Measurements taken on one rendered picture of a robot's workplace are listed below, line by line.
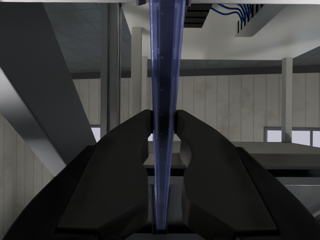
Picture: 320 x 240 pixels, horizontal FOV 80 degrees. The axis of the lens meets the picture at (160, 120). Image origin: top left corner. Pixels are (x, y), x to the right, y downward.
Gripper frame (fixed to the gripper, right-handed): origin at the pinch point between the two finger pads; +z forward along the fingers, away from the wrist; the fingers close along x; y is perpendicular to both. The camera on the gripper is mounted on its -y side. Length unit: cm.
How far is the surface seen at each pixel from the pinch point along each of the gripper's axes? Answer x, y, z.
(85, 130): -8.2, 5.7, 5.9
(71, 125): -8.1, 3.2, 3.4
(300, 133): 228, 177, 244
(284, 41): 44, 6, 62
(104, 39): -13.4, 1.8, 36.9
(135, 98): -8.0, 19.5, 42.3
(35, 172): -253, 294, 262
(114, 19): -11.2, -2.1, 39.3
